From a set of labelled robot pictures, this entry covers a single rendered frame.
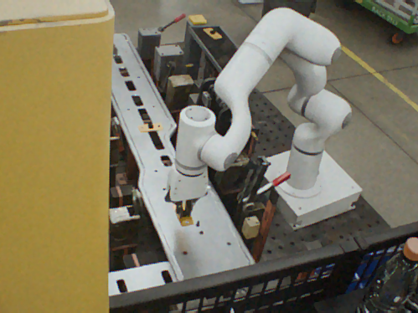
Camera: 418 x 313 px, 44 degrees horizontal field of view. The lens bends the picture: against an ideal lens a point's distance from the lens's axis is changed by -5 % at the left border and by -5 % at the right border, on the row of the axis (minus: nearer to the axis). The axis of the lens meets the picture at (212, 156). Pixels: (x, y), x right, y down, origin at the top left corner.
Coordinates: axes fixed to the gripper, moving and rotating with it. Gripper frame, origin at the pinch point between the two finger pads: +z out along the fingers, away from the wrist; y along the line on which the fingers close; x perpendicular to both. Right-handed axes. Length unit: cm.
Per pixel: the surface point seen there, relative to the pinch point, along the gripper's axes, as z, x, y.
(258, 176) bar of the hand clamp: -9.4, 1.8, -19.8
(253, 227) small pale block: 2.1, 9.6, -17.0
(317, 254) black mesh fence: -47, 56, 4
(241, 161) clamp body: 1.0, -16.0, -24.7
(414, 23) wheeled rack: 80, -249, -329
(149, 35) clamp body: 2, -102, -20
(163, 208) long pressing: 8.0, -8.5, 2.4
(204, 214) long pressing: 8.0, -3.4, -8.5
